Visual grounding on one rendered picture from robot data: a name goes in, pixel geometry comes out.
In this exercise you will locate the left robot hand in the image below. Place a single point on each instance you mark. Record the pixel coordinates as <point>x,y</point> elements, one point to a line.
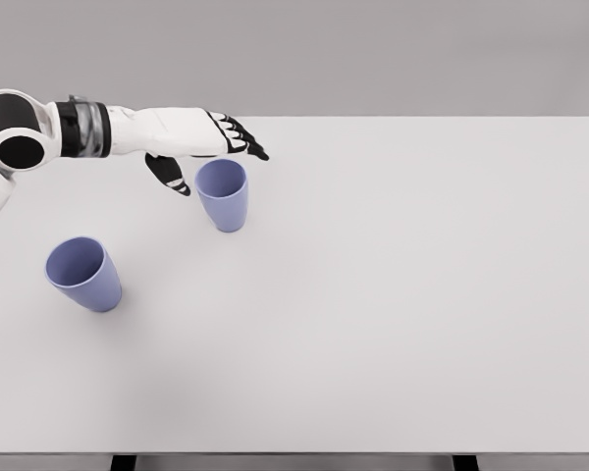
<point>186,131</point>

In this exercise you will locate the blue plastic cup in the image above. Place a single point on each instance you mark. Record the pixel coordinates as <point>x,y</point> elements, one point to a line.
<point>224,196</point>
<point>86,275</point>

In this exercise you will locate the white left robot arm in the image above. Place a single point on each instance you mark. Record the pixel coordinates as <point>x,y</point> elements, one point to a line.
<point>73,130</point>

